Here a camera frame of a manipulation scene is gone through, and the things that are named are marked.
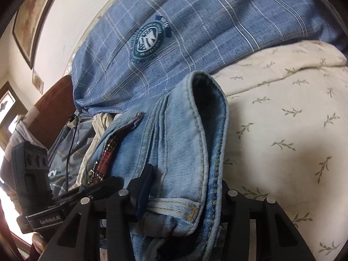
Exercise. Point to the cream leaf-print blanket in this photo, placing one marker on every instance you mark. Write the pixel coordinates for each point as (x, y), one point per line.
(285, 127)

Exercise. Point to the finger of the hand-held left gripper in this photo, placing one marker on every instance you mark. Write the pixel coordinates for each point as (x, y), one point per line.
(92, 186)

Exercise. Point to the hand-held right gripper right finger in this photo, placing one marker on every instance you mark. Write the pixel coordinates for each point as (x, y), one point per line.
(231, 204)

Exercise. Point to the light blue denim pants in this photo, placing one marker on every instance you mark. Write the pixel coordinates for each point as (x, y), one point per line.
(176, 141)

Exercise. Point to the framed wall picture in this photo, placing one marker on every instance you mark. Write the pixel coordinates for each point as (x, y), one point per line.
(30, 24)

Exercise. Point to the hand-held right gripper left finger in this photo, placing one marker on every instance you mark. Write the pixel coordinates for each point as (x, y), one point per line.
(145, 185)

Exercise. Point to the wooden framed window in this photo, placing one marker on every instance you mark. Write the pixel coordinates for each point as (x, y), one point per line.
(11, 106)

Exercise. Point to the brown headboard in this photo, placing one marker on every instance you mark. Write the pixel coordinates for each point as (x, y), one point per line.
(51, 108)

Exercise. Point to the grey-blue sheet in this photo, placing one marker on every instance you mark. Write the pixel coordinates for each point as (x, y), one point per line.
(59, 152)

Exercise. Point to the small wall card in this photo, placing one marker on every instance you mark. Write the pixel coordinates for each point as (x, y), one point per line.
(38, 81)

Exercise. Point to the blue plaid quilt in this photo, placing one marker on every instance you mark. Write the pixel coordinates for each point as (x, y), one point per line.
(217, 27)

